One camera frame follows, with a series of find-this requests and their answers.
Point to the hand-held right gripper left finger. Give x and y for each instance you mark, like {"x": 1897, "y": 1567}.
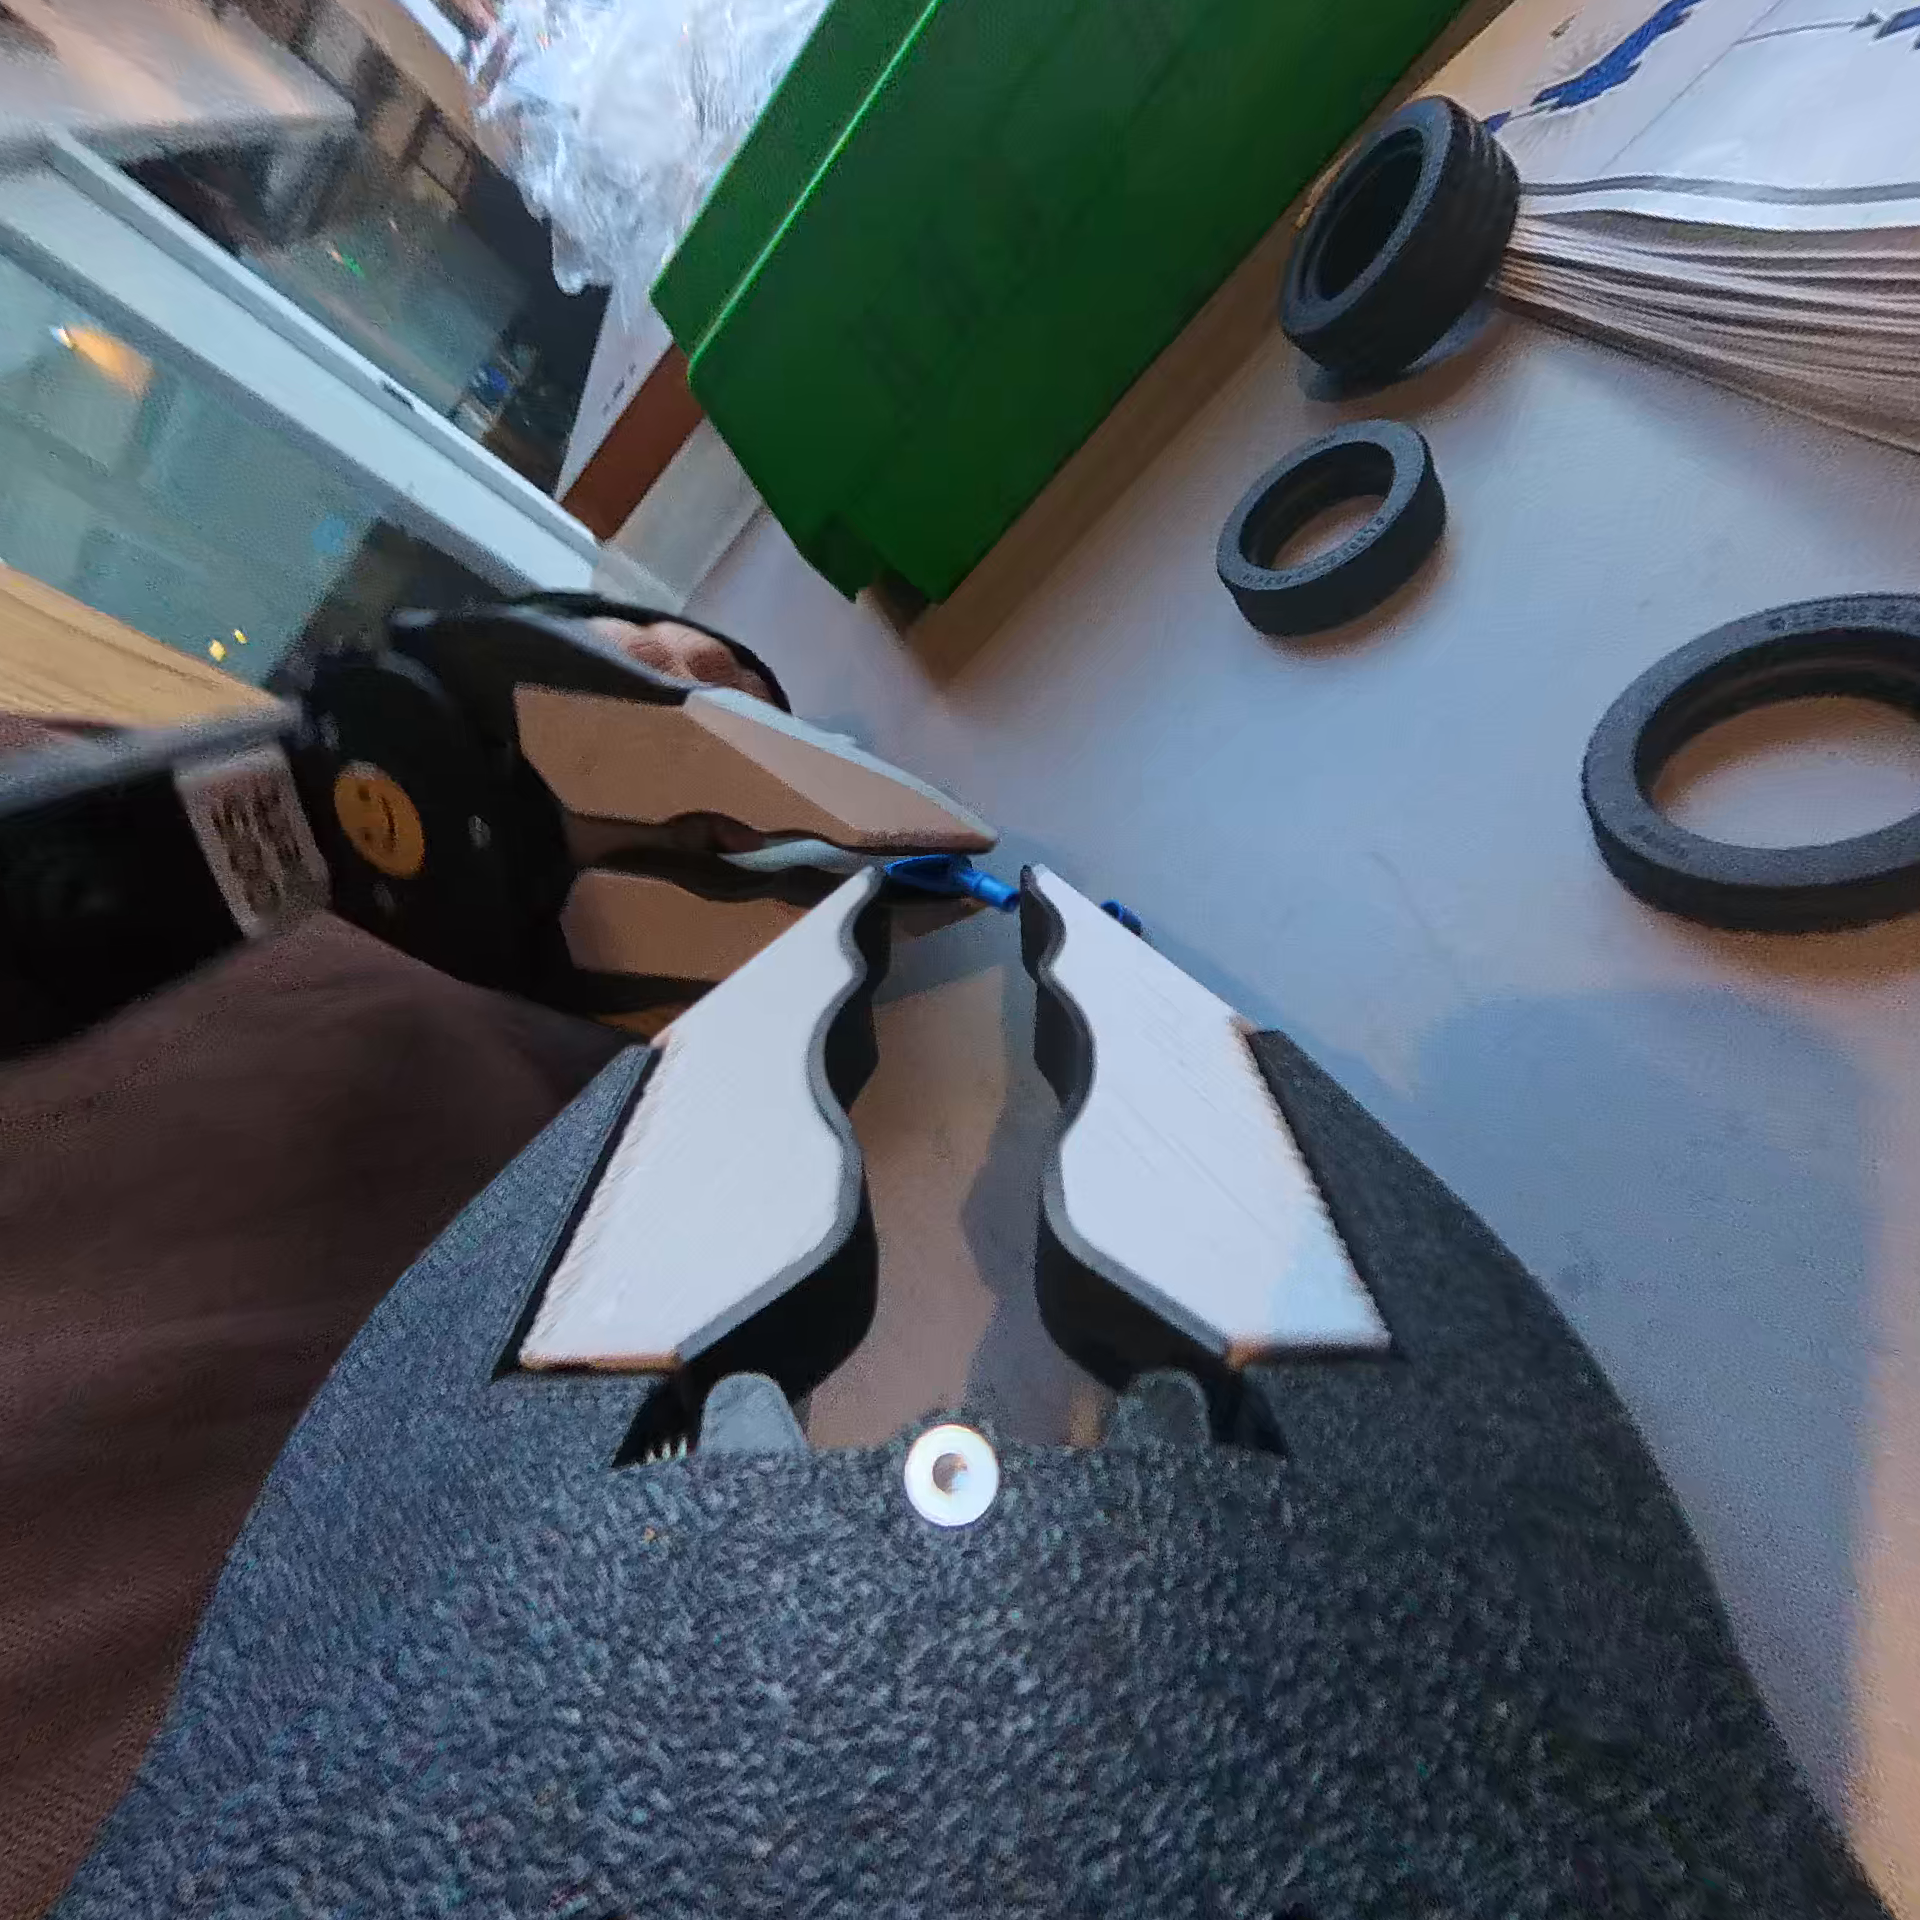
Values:
{"x": 704, "y": 1185}

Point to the blue wedge piece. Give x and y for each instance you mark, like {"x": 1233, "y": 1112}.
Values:
{"x": 926, "y": 874}

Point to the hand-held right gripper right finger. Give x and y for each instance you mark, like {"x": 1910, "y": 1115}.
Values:
{"x": 1201, "y": 1185}

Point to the green storage bin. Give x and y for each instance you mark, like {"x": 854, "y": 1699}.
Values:
{"x": 1019, "y": 271}

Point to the person's left hand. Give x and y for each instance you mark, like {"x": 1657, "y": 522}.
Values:
{"x": 682, "y": 660}

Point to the clear plastic bag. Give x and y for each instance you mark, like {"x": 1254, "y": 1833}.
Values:
{"x": 629, "y": 119}

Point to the open instruction booklet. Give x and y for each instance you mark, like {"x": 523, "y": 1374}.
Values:
{"x": 1723, "y": 254}

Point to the wooden bench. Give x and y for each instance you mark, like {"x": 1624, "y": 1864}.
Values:
{"x": 106, "y": 660}

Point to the black toy tyre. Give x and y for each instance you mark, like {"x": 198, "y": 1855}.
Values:
{"x": 1621, "y": 810}
{"x": 1244, "y": 586}
{"x": 1440, "y": 194}

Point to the white framed glass partition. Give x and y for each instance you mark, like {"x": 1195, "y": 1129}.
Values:
{"x": 225, "y": 451}

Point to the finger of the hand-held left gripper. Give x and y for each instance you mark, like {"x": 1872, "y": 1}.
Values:
{"x": 660, "y": 922}
{"x": 721, "y": 764}

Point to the grey desk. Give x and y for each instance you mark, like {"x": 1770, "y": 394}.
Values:
{"x": 1349, "y": 900}

